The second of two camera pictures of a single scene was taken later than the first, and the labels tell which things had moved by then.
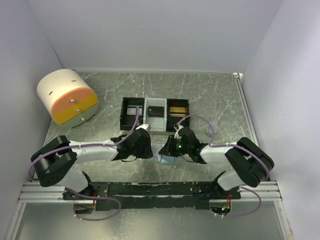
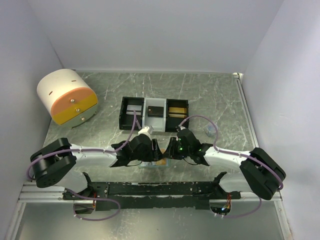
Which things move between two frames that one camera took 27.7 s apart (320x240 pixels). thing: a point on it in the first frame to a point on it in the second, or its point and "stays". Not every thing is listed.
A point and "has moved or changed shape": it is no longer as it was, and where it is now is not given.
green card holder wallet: (161, 158) has moved or changed shape
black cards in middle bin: (157, 111) stays
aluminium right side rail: (238, 76) stays
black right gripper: (168, 149) stays
